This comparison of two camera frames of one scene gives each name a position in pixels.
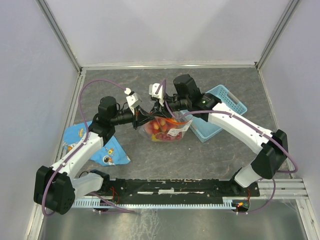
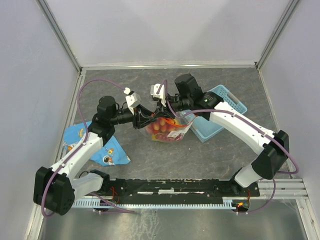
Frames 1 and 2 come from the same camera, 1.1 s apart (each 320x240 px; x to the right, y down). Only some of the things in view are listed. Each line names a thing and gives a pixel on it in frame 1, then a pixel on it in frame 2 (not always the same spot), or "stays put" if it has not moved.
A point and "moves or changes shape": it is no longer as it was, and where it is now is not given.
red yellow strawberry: x=152 y=128 to x=163 y=128
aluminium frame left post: x=44 y=6 stays put
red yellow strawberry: x=164 y=125 stays put
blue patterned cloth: x=112 y=153 stays put
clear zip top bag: x=165 y=129 moves or changes shape
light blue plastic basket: x=204 y=130 stays put
